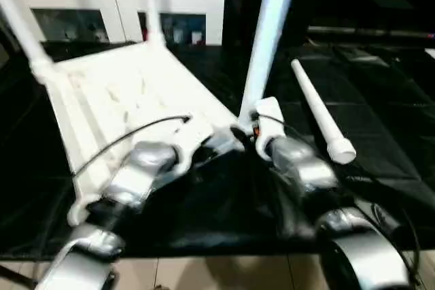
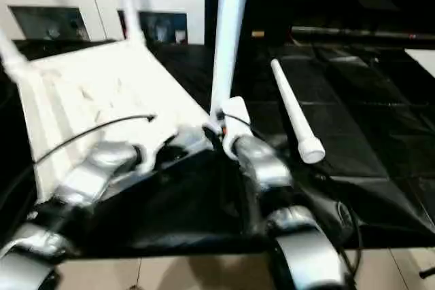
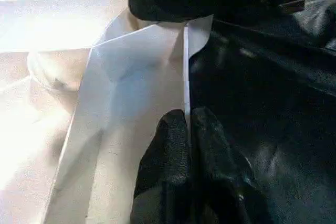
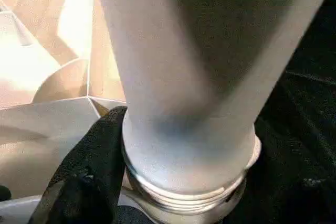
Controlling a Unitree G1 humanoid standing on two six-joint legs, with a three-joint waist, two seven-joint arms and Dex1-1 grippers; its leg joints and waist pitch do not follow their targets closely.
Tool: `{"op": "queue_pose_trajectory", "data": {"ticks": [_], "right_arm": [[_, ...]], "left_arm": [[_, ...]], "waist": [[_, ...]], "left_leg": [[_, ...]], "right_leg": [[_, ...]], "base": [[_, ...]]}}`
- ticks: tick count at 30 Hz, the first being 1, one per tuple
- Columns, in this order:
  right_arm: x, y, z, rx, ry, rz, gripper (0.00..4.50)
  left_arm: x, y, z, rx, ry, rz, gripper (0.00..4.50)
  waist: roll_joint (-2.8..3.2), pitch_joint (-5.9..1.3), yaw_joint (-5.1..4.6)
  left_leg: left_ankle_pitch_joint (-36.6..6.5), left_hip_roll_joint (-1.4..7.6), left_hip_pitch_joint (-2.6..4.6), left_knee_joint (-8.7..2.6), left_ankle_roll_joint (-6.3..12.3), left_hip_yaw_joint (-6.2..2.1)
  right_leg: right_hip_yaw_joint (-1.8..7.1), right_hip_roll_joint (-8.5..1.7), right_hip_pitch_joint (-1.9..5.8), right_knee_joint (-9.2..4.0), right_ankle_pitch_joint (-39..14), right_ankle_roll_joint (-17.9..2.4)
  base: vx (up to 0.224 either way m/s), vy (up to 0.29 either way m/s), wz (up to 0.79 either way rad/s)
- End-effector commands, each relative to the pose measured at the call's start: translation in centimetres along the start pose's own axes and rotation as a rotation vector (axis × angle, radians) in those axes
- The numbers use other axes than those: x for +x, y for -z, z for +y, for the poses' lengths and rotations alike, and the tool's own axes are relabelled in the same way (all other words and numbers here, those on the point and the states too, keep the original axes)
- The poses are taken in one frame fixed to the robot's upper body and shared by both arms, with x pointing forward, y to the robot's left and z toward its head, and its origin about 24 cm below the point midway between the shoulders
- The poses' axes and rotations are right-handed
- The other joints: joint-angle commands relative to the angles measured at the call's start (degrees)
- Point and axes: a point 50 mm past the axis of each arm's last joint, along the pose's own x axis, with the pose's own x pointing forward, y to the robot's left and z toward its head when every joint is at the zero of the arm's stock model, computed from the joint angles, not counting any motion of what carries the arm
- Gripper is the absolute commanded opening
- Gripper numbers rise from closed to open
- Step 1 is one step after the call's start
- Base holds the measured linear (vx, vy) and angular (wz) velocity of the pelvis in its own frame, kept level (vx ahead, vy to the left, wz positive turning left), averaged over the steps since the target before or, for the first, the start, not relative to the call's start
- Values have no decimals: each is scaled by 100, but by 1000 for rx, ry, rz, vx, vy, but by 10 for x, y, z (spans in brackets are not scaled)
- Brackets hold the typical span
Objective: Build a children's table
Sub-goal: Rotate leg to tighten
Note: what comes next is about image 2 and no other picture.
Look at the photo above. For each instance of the black mat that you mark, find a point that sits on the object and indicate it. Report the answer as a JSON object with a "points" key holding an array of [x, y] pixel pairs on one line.
{"points": [[204, 201]]}

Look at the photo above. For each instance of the white sheet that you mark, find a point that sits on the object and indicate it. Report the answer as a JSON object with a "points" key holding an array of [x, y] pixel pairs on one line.
{"points": [[423, 60]]}

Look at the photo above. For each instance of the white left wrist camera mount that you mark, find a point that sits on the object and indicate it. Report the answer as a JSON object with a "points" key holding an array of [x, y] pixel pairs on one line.
{"points": [[153, 157]]}

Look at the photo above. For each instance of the dark metal stand leg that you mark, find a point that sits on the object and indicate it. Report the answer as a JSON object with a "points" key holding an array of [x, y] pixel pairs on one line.
{"points": [[427, 269]]}

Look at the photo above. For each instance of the brown round object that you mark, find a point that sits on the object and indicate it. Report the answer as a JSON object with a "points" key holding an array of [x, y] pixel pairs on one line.
{"points": [[136, 286]]}

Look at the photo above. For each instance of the blue upright panel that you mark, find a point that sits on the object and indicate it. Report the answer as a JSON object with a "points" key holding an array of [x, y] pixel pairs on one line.
{"points": [[210, 1]]}

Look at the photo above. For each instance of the small tan block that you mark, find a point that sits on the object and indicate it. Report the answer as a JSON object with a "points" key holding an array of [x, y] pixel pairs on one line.
{"points": [[258, 33]]}

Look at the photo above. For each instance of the long metal rod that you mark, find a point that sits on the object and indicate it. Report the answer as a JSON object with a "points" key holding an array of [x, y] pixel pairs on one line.
{"points": [[357, 33]]}

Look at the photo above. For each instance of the white plastic table top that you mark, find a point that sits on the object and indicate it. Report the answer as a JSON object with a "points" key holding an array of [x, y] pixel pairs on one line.
{"points": [[102, 89]]}

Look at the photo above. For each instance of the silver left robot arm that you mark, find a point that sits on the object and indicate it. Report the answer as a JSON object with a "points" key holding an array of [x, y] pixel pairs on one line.
{"points": [[95, 171]]}

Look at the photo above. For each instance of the white plastic table leg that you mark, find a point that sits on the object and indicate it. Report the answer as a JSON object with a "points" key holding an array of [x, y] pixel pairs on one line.
{"points": [[227, 49], [292, 106], [13, 55], [130, 8]]}

